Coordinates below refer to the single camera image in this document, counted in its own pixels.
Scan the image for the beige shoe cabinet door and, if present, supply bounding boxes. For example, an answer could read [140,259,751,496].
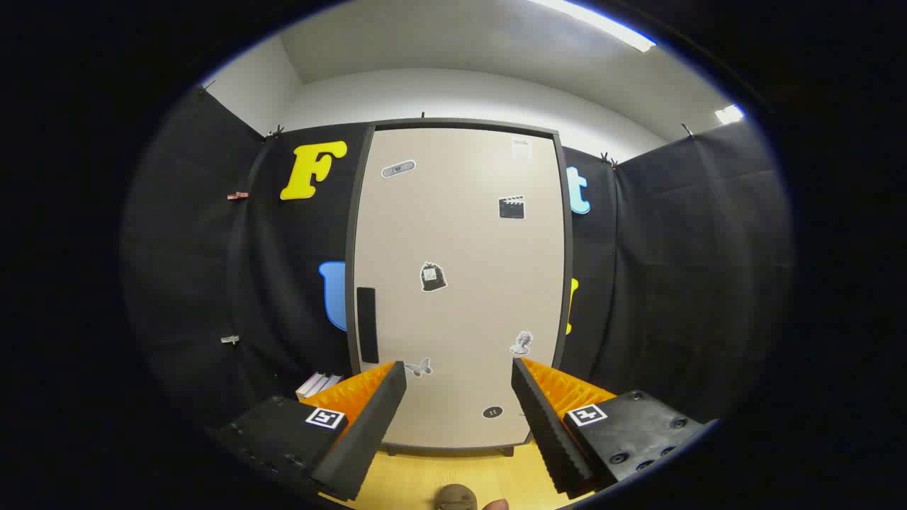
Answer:
[353,127,568,448]

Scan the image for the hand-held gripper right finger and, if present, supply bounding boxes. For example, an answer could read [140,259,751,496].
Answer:
[512,357,716,498]

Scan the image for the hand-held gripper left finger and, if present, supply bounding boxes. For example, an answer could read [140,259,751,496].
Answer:
[213,361,408,502]

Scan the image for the black backdrop cloth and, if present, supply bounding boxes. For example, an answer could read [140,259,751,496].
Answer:
[120,85,794,454]

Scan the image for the black door handle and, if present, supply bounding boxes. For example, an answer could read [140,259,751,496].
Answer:
[356,287,380,364]

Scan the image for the brown fuzzy shoe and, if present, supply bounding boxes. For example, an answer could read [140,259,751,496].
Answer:
[434,484,479,510]

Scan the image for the long ceiling light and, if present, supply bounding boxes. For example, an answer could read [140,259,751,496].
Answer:
[528,0,658,54]

